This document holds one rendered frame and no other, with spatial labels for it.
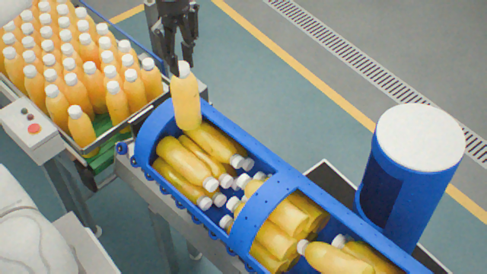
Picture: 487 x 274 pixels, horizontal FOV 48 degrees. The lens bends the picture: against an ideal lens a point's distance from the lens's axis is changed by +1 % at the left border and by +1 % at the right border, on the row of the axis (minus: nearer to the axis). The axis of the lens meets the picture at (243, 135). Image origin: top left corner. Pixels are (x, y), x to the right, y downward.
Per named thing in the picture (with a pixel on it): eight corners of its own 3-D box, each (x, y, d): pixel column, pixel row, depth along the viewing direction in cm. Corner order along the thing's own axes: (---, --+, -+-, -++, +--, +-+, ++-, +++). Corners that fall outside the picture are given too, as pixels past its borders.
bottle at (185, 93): (170, 123, 151) (160, 72, 136) (187, 107, 155) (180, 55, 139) (190, 135, 148) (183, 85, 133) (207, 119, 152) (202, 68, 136)
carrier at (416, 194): (370, 217, 257) (326, 251, 246) (415, 91, 188) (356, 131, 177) (417, 262, 243) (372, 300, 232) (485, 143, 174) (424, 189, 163)
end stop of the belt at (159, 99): (85, 155, 181) (83, 150, 179) (84, 154, 181) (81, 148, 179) (176, 91, 199) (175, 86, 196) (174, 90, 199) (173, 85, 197)
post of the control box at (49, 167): (100, 274, 256) (33, 147, 177) (94, 269, 258) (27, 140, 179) (106, 269, 258) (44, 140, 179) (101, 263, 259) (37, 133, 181)
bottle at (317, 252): (364, 261, 127) (303, 231, 142) (351, 290, 126) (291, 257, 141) (380, 268, 131) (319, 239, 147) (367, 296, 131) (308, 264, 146)
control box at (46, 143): (39, 167, 172) (29, 147, 164) (5, 132, 181) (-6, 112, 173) (65, 148, 177) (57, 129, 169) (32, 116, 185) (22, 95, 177)
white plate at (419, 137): (416, 90, 186) (415, 92, 187) (358, 129, 176) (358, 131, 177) (484, 140, 173) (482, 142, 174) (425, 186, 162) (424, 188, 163)
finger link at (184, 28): (169, 8, 123) (173, 4, 123) (182, 40, 132) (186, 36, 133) (181, 16, 121) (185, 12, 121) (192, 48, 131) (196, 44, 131)
